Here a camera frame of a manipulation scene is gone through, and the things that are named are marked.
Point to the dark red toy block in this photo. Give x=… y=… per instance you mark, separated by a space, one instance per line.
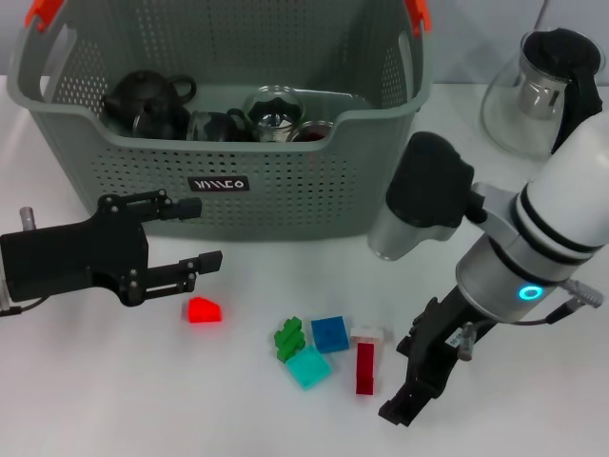
x=365 y=371

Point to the glass teacup black sleeve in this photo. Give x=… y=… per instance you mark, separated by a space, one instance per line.
x=214 y=126
x=273 y=114
x=157 y=124
x=300 y=131

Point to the black clay teapot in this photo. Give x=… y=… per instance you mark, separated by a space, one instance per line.
x=143 y=93

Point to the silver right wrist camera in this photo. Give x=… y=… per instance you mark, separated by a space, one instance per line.
x=428 y=185

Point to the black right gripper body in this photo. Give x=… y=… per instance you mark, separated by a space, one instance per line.
x=442 y=343

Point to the long white toy block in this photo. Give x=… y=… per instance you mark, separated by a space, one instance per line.
x=366 y=332

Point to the large red toy block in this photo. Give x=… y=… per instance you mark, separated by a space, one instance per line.
x=204 y=311

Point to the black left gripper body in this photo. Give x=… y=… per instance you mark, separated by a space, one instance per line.
x=71 y=259

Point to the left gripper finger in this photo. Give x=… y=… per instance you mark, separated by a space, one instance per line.
x=181 y=276
x=190 y=208

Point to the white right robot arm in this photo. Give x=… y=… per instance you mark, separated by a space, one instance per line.
x=547 y=224

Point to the grey perforated storage basket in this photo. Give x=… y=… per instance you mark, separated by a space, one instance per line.
x=285 y=190

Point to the green toy block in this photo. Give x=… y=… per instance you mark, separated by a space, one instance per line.
x=290 y=340

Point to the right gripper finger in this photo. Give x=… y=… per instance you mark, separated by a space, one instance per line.
x=397 y=402
x=416 y=404

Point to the teal square toy block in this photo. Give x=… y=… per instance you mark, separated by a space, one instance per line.
x=308 y=367

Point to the blue square toy block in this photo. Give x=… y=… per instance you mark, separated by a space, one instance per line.
x=329 y=334

